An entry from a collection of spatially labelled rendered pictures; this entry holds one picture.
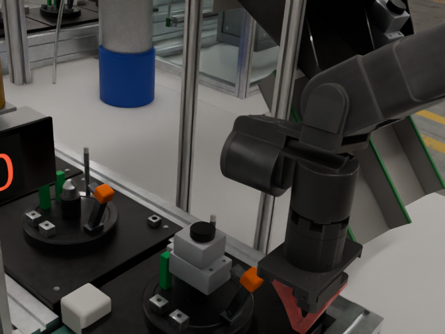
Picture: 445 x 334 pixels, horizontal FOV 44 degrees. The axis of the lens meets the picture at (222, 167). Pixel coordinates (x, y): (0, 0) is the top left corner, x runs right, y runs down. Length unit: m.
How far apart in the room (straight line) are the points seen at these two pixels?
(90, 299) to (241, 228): 0.44
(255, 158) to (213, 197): 0.65
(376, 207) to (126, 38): 0.86
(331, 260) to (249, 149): 0.13
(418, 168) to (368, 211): 0.18
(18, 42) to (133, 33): 0.36
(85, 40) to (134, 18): 0.50
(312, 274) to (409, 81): 0.20
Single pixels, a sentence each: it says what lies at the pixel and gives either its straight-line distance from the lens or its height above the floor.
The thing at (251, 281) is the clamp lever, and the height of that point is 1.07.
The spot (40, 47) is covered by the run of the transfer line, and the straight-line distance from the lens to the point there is 1.87.
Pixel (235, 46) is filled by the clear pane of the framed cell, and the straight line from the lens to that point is 1.66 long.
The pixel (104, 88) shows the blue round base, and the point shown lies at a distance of 1.57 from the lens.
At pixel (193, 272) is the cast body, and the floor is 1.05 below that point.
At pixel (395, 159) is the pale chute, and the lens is 1.00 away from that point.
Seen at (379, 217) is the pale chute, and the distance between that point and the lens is 0.89.
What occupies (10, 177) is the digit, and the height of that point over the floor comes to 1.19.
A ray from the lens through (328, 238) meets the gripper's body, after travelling 0.51.
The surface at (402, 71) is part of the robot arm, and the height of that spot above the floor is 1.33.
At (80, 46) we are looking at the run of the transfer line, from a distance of 1.96.
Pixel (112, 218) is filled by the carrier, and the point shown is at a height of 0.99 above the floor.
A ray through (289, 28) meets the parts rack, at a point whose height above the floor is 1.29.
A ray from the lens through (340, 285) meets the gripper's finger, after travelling 0.56.
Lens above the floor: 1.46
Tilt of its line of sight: 28 degrees down
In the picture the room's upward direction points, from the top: 5 degrees clockwise
